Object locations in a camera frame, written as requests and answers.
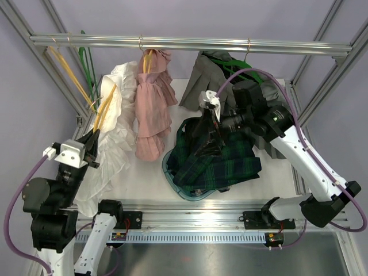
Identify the green navy plaid skirt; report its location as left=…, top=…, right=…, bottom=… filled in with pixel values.
left=166, top=117, right=262, bottom=192

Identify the green plastic hanger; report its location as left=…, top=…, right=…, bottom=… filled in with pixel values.
left=202, top=50, right=264, bottom=85

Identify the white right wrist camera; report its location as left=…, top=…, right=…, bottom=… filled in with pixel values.
left=198, top=90, right=221, bottom=121

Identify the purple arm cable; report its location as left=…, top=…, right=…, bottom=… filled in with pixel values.
left=217, top=68, right=366, bottom=250
left=4, top=156, right=121, bottom=276

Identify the yellow hanger of pink skirt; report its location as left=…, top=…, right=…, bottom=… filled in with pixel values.
left=138, top=36, right=153, bottom=74

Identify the grey pleated skirt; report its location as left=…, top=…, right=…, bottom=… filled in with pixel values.
left=178, top=51, right=291, bottom=159

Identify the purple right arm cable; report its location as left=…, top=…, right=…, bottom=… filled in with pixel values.
left=217, top=68, right=366, bottom=250

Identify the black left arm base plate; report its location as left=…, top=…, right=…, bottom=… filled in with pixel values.
left=117, top=211, right=143, bottom=230

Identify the teal plastic basin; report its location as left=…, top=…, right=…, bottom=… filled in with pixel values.
left=162, top=150, right=215, bottom=202

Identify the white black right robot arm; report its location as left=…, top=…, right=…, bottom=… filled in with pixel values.
left=194, top=81, right=361, bottom=228

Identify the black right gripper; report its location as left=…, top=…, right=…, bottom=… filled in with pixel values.
left=193, top=107, right=252, bottom=157

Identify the navy white plaid skirt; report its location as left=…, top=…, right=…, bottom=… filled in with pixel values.
left=189, top=186, right=231, bottom=198

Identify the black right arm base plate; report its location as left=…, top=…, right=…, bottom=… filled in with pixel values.
left=238, top=210, right=296, bottom=230

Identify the yellow hanger of white skirt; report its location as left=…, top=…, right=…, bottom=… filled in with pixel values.
left=93, top=84, right=117, bottom=133

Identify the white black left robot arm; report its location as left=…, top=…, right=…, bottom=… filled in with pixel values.
left=22, top=130, right=125, bottom=275

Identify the pink pleated skirt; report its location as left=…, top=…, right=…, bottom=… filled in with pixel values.
left=135, top=49, right=178, bottom=162

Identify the aluminium frame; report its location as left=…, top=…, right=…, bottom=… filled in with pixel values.
left=0, top=0, right=368, bottom=276

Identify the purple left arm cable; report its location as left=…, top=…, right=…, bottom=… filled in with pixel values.
left=4, top=156, right=121, bottom=276

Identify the green hanger of plaid skirt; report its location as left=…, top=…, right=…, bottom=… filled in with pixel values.
left=78, top=47, right=99, bottom=106

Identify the yellow plastic hanger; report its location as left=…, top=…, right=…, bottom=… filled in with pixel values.
left=48, top=36, right=96, bottom=112

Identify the white slotted cable duct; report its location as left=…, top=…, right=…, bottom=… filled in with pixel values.
left=74, top=231, right=267, bottom=244

